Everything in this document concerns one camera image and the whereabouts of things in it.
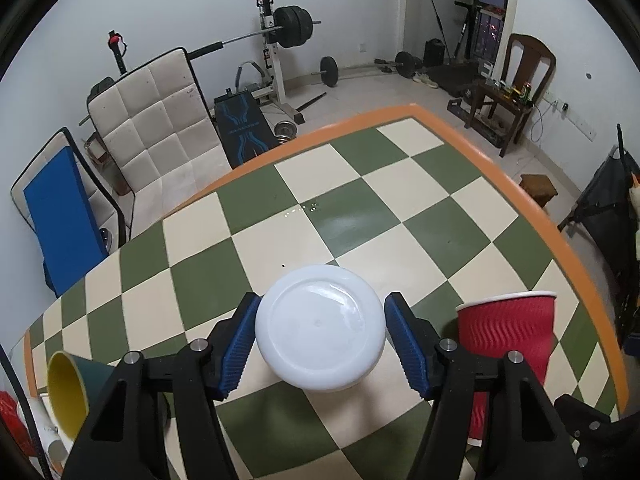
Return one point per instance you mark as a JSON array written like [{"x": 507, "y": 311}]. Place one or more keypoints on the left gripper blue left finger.
[{"x": 123, "y": 434}]

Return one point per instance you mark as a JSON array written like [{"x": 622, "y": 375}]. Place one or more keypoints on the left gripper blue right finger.
[{"x": 523, "y": 438}]

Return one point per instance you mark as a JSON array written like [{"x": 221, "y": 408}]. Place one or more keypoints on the white plastic cup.
[{"x": 320, "y": 328}]

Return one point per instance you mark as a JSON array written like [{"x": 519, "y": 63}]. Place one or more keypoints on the red ribbed paper cup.
[{"x": 519, "y": 321}]

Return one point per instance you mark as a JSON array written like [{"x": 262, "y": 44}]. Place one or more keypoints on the white pvc pipe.
[{"x": 48, "y": 433}]

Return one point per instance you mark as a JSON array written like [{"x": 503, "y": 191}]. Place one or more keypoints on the blue folding mat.
[{"x": 76, "y": 219}]

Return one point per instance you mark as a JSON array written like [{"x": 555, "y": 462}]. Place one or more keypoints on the small wooden stool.
[{"x": 539, "y": 188}]

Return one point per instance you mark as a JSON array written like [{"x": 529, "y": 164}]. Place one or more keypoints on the black folded stroller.
[{"x": 608, "y": 209}]

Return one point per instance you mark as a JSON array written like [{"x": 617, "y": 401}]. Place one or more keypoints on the white quilted cushion chair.
[{"x": 156, "y": 125}]

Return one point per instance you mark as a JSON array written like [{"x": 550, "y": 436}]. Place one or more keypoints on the black blue weight bench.
[{"x": 242, "y": 128}]

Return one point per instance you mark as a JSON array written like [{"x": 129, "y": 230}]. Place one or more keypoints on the dark wooden chair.
[{"x": 526, "y": 73}]

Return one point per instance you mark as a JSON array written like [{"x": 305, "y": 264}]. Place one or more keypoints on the barbell on floor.
[{"x": 404, "y": 63}]

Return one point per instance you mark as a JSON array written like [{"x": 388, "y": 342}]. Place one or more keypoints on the white squat rack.
[{"x": 273, "y": 90}]

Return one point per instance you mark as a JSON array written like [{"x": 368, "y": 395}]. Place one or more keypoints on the barbell on squat rack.
[{"x": 293, "y": 26}]

